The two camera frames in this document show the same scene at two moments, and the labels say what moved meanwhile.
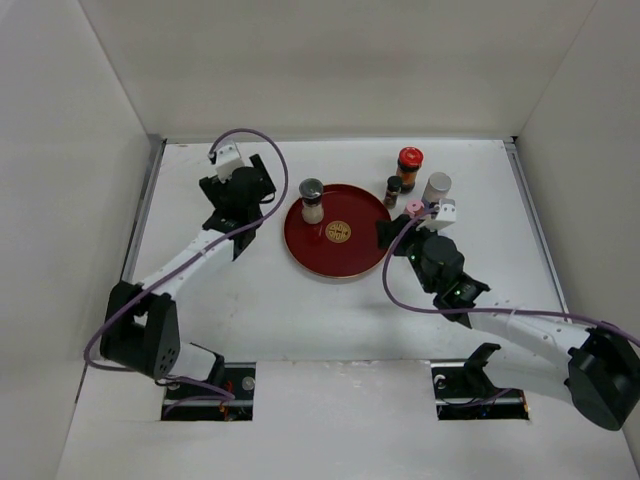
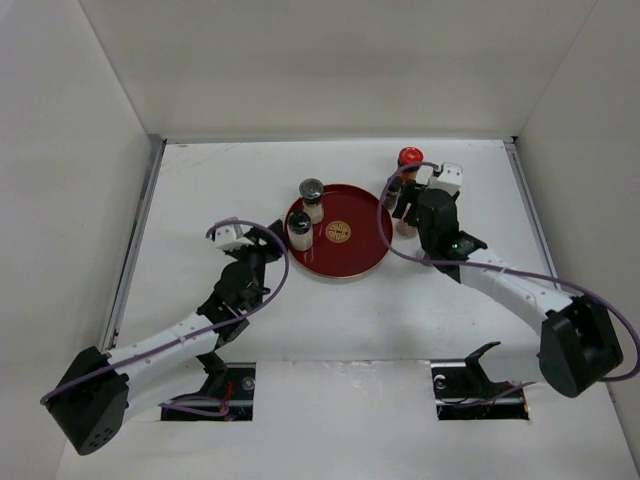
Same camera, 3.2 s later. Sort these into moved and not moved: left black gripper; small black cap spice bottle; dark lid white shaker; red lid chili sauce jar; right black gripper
Moved: right black gripper; left black gripper
Not moved: small black cap spice bottle; dark lid white shaker; red lid chili sauce jar
